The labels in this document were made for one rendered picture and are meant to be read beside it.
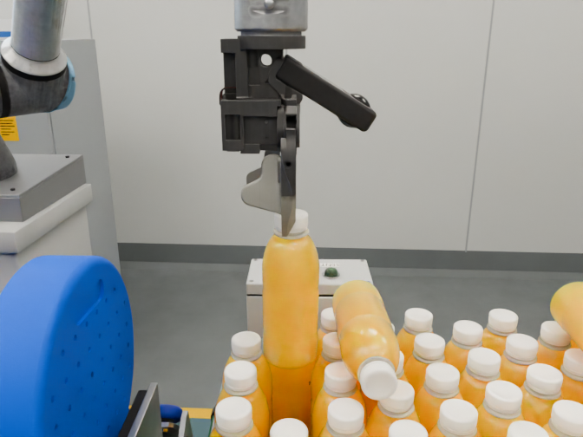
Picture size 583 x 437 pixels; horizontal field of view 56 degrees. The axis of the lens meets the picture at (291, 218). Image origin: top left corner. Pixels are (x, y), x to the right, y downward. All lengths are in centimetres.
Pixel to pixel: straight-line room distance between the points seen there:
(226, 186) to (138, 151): 59
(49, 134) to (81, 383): 175
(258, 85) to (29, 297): 31
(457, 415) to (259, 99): 39
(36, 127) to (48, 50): 122
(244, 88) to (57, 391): 35
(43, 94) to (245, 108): 68
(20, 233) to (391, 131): 262
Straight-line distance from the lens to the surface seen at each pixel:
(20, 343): 58
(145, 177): 360
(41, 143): 234
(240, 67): 58
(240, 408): 62
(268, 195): 58
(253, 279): 87
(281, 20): 56
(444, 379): 68
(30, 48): 114
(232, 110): 57
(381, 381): 60
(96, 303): 67
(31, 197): 111
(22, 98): 118
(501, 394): 68
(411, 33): 333
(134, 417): 70
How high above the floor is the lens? 147
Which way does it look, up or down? 19 degrees down
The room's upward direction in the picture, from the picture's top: straight up
